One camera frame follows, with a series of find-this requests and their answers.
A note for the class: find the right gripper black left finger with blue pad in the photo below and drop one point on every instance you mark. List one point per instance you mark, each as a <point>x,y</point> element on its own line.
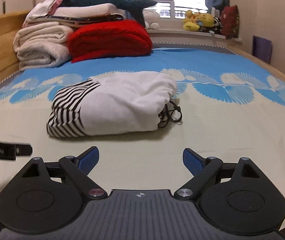
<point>76,171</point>

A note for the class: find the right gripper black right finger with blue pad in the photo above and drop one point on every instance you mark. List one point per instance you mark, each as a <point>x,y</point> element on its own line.
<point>204,171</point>

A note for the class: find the black white striped garment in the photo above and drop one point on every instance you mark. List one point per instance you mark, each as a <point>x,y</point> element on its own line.
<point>119,103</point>

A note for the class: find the white folded clothes pile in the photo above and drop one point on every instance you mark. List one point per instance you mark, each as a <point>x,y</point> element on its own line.
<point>52,11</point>

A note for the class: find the blue cream patterned bedspread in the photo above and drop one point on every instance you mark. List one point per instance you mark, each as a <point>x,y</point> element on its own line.
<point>231,108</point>

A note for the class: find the cream folded blanket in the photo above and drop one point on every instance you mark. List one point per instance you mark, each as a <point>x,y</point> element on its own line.
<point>42,45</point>

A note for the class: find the red fluffy folded blanket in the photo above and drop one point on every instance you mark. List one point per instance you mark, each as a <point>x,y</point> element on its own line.
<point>109,39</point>

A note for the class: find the purple box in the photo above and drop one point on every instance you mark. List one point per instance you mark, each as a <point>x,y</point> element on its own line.
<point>262,49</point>

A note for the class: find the yellow plush toy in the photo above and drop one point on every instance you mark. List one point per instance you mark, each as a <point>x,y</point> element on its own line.
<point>196,21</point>

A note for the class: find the red patterned cushion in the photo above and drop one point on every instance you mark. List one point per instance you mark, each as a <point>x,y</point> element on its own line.
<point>230,22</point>

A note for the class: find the white plush toy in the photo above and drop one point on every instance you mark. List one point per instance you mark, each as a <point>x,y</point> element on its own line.
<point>151,19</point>

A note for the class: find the dark teal shark plush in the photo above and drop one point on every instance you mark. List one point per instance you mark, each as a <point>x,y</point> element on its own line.
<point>135,8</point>

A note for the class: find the wooden bed frame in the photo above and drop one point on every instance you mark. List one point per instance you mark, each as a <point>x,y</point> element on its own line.
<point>9,25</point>

